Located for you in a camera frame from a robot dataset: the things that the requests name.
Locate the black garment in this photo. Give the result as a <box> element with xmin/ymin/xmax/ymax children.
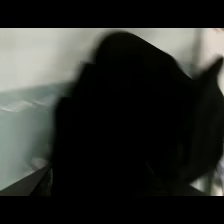
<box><xmin>49</xmin><ymin>30</ymin><xmax>224</xmax><ymax>197</ymax></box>

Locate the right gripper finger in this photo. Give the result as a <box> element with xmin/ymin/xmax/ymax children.
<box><xmin>0</xmin><ymin>164</ymin><xmax>54</xmax><ymax>197</ymax></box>

